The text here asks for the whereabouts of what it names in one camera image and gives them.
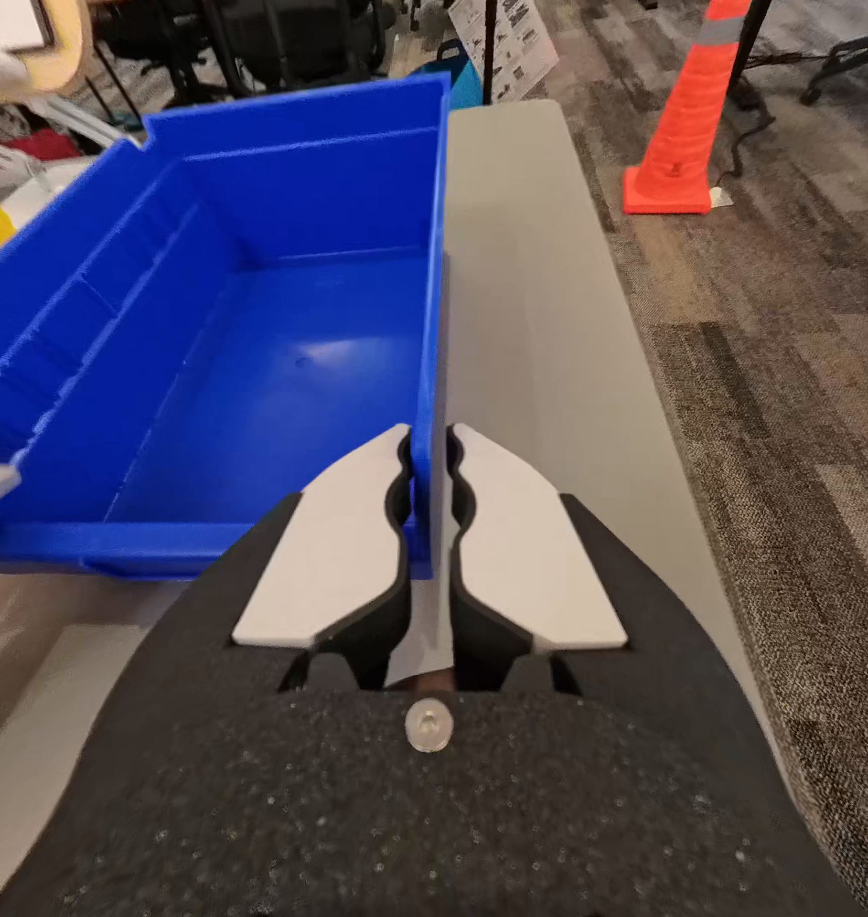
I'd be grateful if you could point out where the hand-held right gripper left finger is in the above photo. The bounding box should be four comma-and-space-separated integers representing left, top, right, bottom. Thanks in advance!
231, 423, 413, 649

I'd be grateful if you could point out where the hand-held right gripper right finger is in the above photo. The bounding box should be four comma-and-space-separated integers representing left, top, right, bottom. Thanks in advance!
447, 423, 630, 656

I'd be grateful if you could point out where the blue plastic bin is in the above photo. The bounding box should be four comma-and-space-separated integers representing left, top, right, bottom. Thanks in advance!
0, 72, 452, 581

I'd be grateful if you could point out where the red bag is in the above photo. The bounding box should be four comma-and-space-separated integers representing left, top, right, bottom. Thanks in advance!
4, 129, 85, 166

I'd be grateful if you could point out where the wooden sign board on stand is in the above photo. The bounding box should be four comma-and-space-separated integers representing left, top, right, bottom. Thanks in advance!
0, 0, 142, 209

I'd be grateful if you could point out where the orange traffic cone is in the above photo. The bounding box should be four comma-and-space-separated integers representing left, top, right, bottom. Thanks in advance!
622, 0, 753, 216

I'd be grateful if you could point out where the printed paper on black stand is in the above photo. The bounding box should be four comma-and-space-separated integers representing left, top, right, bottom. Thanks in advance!
447, 0, 558, 105

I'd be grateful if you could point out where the black office chair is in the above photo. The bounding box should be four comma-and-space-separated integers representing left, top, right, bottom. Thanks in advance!
97, 0, 393, 103
799, 29, 868, 108

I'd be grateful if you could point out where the black tripod stand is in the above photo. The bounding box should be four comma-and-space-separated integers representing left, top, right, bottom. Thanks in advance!
720, 0, 777, 180

